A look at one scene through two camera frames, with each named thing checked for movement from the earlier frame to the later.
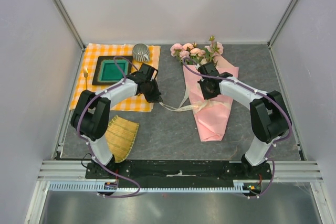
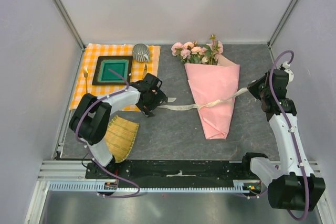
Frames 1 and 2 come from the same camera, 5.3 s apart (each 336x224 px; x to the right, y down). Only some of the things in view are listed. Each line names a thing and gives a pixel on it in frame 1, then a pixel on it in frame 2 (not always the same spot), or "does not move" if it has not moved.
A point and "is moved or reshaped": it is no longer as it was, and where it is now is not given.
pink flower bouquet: [214, 49] does not move
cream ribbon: [199, 106] is moved or reshaped
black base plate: [178, 171] does not move
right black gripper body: [207, 94] -> [258, 88]
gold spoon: [85, 74] does not move
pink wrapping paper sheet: [211, 115] is moved or reshaped
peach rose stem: [201, 53] -> [209, 53]
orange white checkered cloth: [93, 50] does not move
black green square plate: [106, 72] does not move
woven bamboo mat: [120, 134] does not move
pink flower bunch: [175, 50] does not move
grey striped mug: [140, 53] does not move
